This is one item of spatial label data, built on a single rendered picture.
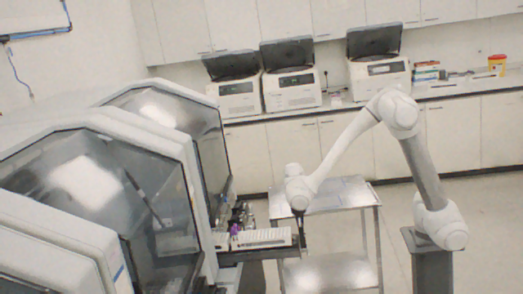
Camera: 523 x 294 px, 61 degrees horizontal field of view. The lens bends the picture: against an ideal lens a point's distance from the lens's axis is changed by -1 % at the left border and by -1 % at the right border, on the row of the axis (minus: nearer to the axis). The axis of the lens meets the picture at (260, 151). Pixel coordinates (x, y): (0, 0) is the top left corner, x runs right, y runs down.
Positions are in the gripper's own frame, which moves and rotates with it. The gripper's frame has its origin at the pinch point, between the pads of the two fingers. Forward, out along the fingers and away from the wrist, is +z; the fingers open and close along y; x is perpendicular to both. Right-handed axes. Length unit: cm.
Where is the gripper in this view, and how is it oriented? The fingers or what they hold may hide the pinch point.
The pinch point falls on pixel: (302, 242)
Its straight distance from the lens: 225.6
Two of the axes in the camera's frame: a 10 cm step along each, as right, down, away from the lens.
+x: 9.8, -1.2, -1.3
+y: -0.8, 3.3, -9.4
